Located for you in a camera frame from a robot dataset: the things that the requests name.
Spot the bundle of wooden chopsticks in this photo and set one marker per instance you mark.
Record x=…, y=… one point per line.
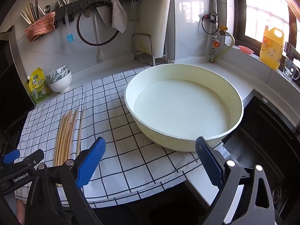
x=64, y=140

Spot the dark grey wall rack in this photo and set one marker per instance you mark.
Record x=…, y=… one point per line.
x=93, y=1

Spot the white cutting board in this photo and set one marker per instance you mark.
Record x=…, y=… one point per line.
x=154, y=16

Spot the dark window frame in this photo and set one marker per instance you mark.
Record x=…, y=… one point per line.
x=239, y=16

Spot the metal board stand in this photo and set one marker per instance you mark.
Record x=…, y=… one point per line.
x=151, y=51

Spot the dark kitchen appliance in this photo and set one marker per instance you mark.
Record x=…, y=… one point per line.
x=11, y=86

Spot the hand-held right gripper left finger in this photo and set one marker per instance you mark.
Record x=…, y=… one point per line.
x=91, y=161

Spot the yellow detergent bottle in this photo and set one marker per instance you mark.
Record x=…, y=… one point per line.
x=270, y=51

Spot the pink soap dish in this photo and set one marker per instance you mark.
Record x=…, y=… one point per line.
x=246, y=49

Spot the grey hanging rag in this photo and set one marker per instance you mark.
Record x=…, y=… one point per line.
x=118, y=16

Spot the metal spoon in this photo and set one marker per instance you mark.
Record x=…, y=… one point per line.
x=48, y=8

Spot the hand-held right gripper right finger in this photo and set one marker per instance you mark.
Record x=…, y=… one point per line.
x=211, y=161

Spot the green yellow seasoning pouch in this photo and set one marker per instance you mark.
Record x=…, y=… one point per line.
x=39, y=86

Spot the white black checked cloth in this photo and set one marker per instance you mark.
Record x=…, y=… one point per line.
x=131, y=168

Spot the brown pink dishcloth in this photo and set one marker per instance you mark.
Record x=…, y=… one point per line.
x=39, y=27

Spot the blue silicone brush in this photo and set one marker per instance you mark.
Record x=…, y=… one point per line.
x=69, y=38

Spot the cream round basin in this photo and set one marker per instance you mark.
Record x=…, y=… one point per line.
x=182, y=107

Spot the metal faucet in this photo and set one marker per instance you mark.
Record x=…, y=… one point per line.
x=289, y=48

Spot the black sink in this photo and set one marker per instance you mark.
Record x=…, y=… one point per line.
x=269, y=145

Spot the blue patterned bowl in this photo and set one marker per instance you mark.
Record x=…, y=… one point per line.
x=55, y=75

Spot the white footed bowl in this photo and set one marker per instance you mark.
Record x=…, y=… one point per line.
x=61, y=84

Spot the bunch of assorted chopsticks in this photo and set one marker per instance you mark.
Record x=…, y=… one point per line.
x=29, y=14

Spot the clear cartoon print cup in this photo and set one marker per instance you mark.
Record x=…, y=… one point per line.
x=290, y=69

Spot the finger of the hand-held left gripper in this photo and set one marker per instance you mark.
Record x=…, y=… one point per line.
x=11, y=155

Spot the person's left forearm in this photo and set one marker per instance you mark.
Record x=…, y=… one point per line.
x=20, y=212

